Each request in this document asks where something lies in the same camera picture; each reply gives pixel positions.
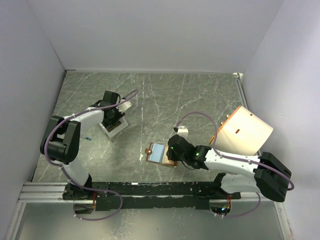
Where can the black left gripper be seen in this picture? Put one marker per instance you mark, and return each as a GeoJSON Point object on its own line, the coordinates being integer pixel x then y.
{"type": "Point", "coordinates": [119, 116]}

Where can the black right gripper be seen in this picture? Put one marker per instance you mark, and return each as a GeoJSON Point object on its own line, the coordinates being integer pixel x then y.
{"type": "Point", "coordinates": [171, 155]}

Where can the brown leather card holder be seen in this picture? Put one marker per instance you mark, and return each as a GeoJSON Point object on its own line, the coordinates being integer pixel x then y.
{"type": "Point", "coordinates": [156, 153]}

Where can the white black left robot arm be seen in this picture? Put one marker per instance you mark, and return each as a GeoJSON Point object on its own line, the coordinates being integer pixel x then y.
{"type": "Point", "coordinates": [61, 141]}

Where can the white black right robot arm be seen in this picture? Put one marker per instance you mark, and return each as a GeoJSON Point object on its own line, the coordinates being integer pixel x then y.
{"type": "Point", "coordinates": [263, 174]}

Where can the gold striped credit card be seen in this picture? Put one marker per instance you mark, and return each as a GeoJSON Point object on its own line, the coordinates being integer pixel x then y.
{"type": "Point", "coordinates": [111, 127]}

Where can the white card box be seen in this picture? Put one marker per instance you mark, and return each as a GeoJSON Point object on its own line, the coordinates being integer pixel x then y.
{"type": "Point", "coordinates": [114, 130]}

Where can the blue pen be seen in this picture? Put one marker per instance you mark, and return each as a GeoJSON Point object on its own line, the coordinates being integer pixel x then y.
{"type": "Point", "coordinates": [86, 138]}

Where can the white cylinder with wooden base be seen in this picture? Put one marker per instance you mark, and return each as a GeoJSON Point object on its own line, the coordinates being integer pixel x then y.
{"type": "Point", "coordinates": [242, 133]}

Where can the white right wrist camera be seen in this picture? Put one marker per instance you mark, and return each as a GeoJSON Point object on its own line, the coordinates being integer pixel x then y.
{"type": "Point", "coordinates": [182, 131]}

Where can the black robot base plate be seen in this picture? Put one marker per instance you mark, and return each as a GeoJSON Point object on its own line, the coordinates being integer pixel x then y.
{"type": "Point", "coordinates": [148, 195]}

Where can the aluminium front rail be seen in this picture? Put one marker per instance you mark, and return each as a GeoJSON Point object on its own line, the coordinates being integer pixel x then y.
{"type": "Point", "coordinates": [46, 192]}

